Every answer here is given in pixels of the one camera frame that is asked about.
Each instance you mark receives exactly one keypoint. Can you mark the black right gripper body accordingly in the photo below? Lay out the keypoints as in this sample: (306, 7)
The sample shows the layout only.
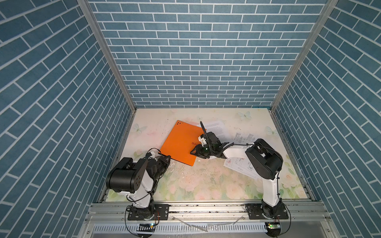
(204, 151)

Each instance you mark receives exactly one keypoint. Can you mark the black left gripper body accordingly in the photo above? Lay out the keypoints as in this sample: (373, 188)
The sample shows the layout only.
(160, 168)

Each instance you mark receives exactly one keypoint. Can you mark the orange file folder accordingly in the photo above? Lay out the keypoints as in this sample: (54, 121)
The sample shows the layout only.
(182, 139)

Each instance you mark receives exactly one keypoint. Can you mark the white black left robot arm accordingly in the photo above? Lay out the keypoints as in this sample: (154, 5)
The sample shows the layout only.
(138, 181)

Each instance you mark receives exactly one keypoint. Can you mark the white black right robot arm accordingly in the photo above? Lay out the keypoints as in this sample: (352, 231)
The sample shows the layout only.
(266, 161)

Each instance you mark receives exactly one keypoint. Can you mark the white text document sheet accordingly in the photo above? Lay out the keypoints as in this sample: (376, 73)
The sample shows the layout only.
(219, 129)

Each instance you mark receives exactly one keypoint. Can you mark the technical drawing sheet upper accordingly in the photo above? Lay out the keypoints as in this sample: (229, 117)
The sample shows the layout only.
(241, 138)

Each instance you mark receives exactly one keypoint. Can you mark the technical drawing sheet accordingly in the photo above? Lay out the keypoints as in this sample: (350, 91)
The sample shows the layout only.
(241, 138)
(243, 166)

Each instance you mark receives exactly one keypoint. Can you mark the technical drawing sheet lower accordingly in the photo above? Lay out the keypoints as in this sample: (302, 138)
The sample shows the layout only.
(243, 166)

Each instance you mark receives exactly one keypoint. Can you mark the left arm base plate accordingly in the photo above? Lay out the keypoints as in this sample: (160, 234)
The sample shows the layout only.
(140, 214)

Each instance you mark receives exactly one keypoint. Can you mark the white cable duct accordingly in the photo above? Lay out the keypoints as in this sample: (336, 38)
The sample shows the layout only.
(179, 228)

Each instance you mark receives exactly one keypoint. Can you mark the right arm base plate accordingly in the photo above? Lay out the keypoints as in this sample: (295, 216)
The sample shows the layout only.
(258, 211)

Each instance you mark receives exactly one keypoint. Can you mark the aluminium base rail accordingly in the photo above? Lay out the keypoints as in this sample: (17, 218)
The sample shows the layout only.
(302, 212)

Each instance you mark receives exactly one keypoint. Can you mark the aluminium corner post left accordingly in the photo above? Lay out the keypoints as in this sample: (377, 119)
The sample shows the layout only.
(91, 19)

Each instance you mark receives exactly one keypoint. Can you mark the aluminium corner post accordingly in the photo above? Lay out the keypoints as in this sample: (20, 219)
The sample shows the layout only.
(91, 19)
(316, 29)

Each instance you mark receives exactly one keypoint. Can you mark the aluminium corner post right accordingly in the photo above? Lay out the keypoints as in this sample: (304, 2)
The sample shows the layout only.
(316, 29)

